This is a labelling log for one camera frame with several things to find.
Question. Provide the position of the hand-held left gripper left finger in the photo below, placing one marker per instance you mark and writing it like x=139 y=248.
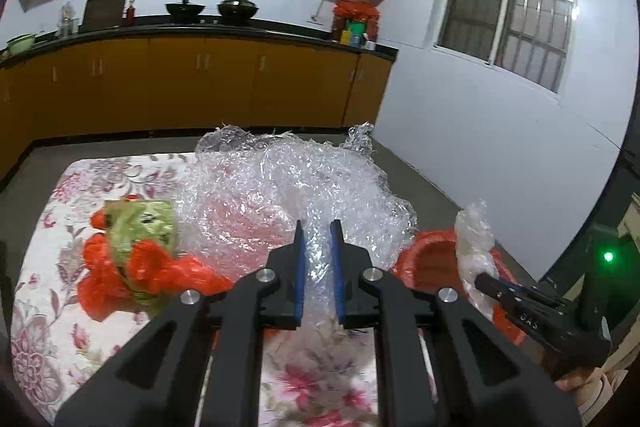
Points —
x=299 y=277

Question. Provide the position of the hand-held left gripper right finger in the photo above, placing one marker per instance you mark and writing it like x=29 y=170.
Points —
x=337 y=277

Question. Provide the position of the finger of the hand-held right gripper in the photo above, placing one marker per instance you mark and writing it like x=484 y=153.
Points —
x=535 y=296
x=492 y=289

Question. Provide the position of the small clear plastic bag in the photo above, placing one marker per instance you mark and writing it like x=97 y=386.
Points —
x=472 y=247

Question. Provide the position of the red lined waste basket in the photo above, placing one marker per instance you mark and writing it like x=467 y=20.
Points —
x=430 y=257

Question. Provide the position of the clear bubble wrap sheet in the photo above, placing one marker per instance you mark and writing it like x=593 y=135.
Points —
x=310 y=177

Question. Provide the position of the green plastic bag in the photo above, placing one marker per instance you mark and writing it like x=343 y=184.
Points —
x=140 y=222

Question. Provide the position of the red plastic bag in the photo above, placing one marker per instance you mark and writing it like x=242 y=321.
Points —
x=100 y=287

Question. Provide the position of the person's right hand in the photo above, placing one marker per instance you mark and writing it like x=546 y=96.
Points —
x=575 y=382

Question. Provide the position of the wooden lower kitchen cabinets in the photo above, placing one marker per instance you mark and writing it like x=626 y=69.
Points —
x=175 y=82

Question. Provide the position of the green cup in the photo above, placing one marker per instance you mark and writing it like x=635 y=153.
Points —
x=356 y=28

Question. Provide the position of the floral tablecloth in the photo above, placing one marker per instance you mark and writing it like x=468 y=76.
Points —
x=40 y=307

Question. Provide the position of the red bag on rack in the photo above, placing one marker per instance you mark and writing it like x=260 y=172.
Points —
x=355 y=10

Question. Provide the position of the black kitchen countertop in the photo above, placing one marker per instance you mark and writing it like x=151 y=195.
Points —
x=200 y=28

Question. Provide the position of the black wok with glass lid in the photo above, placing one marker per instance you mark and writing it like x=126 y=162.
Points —
x=237 y=9

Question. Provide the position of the black wok with knob lid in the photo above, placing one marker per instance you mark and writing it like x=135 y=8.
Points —
x=185 y=9

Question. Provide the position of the red bottle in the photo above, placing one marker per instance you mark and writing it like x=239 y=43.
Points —
x=130 y=14

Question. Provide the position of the brown cutting board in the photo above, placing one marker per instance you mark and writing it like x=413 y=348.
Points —
x=102 y=12

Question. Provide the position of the green basin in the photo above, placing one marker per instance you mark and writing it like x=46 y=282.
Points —
x=21 y=44

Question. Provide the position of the white wall socket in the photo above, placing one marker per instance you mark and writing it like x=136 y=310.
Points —
x=315 y=19

